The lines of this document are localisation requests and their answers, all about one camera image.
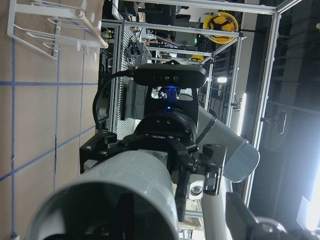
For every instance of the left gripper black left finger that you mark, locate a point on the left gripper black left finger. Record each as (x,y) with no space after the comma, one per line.
(121,224)

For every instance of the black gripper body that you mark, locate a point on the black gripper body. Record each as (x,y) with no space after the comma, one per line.
(170,127)

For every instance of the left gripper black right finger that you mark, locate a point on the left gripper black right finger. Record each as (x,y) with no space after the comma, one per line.
(244,225)

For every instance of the white plastic cup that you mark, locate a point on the white plastic cup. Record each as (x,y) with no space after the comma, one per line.
(76,209)

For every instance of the yellow hard hat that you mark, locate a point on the yellow hard hat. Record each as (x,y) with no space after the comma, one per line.
(220,21)

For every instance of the wooden rack dowel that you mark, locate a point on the wooden rack dowel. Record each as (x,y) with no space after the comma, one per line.
(80,14)

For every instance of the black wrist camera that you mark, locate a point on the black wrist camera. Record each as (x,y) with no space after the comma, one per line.
(171,74)

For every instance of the white wire cup rack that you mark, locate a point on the white wire cup rack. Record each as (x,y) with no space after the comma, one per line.
(49,41)

